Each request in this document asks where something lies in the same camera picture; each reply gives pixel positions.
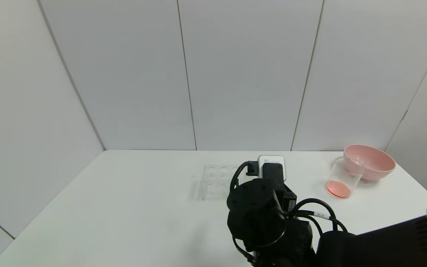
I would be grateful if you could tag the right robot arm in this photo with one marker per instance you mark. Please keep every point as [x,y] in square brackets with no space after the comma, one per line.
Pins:
[384,244]

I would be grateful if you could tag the pink bowl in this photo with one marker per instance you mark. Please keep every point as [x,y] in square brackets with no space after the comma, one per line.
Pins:
[376,159]

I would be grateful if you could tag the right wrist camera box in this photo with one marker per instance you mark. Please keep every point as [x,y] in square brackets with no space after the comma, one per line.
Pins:
[271,159]

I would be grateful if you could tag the clear plastic beaker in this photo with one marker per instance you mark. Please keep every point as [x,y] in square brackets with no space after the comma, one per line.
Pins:
[337,188]

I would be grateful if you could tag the clear plastic test tube rack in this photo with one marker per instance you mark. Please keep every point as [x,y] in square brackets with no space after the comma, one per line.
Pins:
[215,181]

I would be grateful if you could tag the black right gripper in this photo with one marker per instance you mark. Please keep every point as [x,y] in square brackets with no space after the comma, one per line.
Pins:
[254,207]

